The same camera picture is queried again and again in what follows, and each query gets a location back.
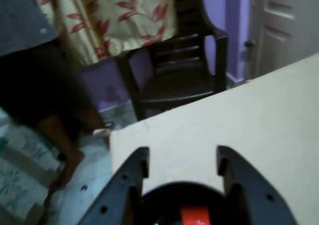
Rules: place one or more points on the person bare leg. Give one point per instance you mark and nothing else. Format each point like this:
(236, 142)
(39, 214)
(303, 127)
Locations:
(64, 150)
(97, 117)

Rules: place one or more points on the white green patterned bedsheet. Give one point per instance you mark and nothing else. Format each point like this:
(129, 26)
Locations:
(20, 185)

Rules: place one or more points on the red lego block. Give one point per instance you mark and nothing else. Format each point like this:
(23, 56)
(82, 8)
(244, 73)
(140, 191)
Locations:
(195, 216)

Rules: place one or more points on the dark plastic chair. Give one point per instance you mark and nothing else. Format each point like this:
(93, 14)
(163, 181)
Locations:
(179, 85)

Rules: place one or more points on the cream red floral curtain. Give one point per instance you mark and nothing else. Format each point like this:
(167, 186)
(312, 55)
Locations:
(112, 15)

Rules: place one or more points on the small black clip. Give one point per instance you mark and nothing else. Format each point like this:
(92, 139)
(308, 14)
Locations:
(84, 187)

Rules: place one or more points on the grey shirt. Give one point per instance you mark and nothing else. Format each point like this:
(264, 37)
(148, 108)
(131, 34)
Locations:
(20, 15)

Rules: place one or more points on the brown corrugated cardboard sheet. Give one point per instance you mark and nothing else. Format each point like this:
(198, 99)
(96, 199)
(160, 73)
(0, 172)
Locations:
(224, 110)

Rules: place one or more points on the black round bowl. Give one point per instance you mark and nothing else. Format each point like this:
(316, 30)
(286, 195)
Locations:
(162, 197)

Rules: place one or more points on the black shorts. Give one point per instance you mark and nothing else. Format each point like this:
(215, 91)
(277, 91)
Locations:
(37, 85)

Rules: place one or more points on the white panel door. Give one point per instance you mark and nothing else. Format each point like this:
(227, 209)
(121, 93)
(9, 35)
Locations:
(279, 30)

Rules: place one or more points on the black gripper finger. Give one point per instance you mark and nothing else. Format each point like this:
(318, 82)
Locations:
(112, 197)
(254, 192)

